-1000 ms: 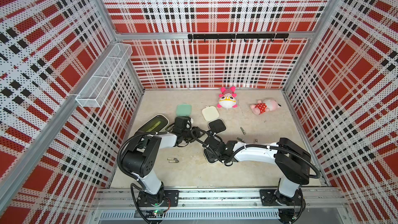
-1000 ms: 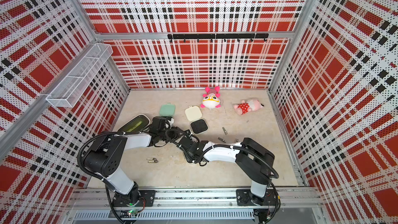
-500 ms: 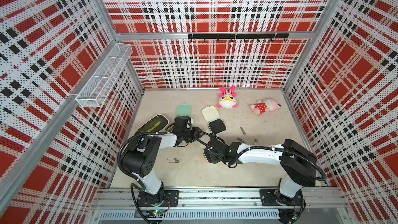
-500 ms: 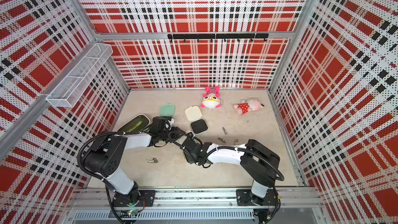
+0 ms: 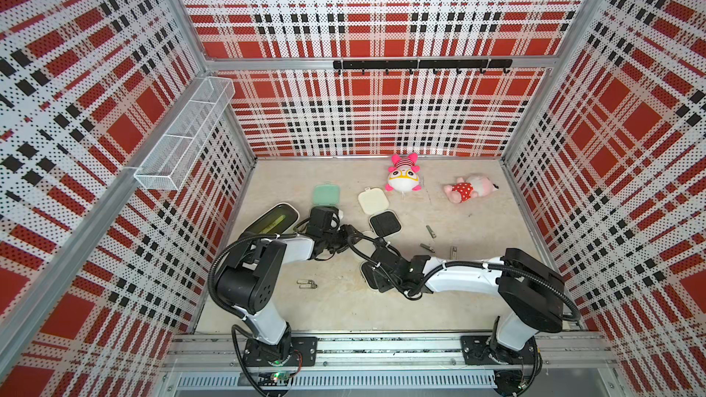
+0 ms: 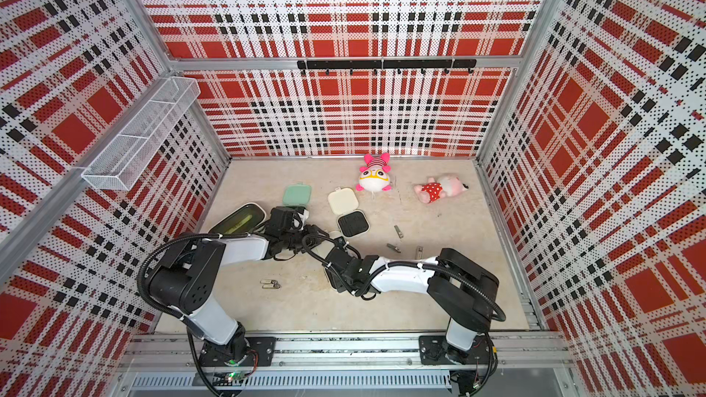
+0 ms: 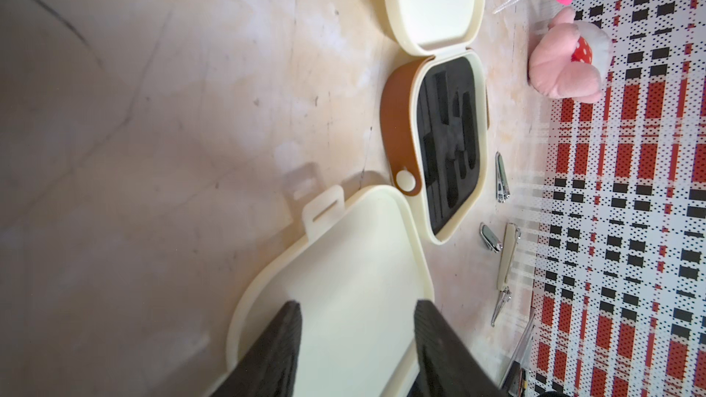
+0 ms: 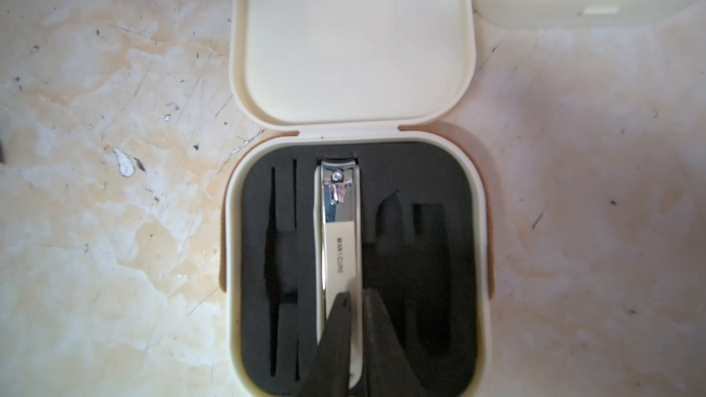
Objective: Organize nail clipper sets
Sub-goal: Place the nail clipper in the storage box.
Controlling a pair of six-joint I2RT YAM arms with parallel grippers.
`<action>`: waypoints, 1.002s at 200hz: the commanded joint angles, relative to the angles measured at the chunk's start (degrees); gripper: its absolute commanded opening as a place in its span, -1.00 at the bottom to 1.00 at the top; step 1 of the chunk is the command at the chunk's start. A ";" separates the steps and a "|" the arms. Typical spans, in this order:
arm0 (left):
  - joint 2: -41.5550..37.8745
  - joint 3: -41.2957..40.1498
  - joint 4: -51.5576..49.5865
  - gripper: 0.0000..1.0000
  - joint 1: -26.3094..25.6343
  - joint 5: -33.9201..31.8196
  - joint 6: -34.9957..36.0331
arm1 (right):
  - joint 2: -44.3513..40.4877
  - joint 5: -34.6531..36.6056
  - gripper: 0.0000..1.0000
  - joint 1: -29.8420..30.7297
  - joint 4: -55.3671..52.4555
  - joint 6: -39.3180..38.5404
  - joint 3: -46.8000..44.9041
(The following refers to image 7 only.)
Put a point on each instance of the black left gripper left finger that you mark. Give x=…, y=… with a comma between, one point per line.
x=270, y=365

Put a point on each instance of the pink strawberry plush toy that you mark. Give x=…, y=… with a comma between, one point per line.
x=572, y=60

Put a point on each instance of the metal nail tool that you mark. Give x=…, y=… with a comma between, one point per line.
x=502, y=185

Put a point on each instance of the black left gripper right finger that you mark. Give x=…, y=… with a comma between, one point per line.
x=446, y=367

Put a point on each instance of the cream nail kit case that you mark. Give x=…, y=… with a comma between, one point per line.
x=434, y=113
x=357, y=274

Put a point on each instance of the small silver clipper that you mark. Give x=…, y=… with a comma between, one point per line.
x=491, y=241

